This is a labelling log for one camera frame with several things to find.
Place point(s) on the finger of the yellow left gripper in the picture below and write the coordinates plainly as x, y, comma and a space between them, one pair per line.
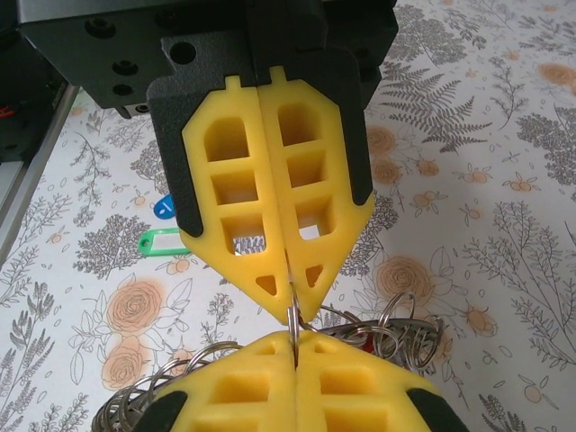
198, 180
274, 189

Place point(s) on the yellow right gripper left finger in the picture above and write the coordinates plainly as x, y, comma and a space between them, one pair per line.
252, 405

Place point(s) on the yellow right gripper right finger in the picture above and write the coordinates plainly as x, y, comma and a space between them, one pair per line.
342, 405

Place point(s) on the blue key tag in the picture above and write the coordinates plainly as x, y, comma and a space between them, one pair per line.
164, 208

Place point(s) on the red key tag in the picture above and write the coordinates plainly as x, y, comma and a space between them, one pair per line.
366, 345

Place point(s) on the green key tag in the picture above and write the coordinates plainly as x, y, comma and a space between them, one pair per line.
157, 243

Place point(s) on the metal keyring with small rings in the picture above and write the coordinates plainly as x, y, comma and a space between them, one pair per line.
293, 315

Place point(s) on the floral patterned table cover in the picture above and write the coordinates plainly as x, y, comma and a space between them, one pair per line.
495, 225

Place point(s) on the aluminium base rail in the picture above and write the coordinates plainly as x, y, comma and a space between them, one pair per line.
27, 180

